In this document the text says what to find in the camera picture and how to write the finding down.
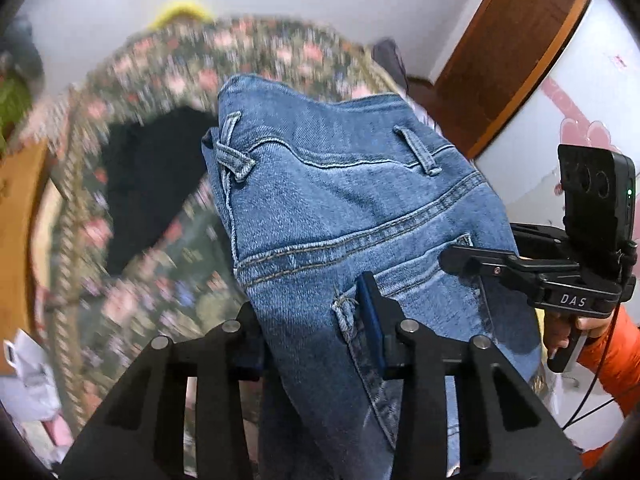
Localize brown wooden door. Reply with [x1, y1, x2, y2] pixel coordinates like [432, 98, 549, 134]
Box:
[409, 0, 589, 158]

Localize floral bedspread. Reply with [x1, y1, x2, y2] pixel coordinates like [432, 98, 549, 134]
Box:
[12, 18, 399, 434]

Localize orange right sleeve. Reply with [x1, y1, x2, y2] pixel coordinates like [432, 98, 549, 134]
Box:
[577, 303, 640, 470]

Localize blue denim jeans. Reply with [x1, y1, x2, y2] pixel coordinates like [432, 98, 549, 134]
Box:
[203, 75, 541, 479]

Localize grey purple backpack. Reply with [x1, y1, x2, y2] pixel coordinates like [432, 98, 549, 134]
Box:
[371, 37, 409, 92]

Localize black cable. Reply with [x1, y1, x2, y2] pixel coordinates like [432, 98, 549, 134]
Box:
[561, 303, 624, 432]

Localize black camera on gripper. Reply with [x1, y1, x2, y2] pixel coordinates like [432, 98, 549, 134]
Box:
[558, 144, 636, 281]

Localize green woven basket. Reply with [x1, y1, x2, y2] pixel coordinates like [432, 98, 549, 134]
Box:
[0, 72, 32, 152]

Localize black folded garment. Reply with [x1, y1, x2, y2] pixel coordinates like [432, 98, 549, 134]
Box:
[102, 106, 217, 275]

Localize brown cardboard box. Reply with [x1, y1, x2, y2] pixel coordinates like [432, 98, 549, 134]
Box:
[0, 142, 50, 341]

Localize grey clothes pile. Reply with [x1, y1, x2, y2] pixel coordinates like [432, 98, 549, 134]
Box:
[1, 16, 43, 84]

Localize person right hand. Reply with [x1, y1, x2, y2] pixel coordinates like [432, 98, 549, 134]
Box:
[544, 311, 613, 356]

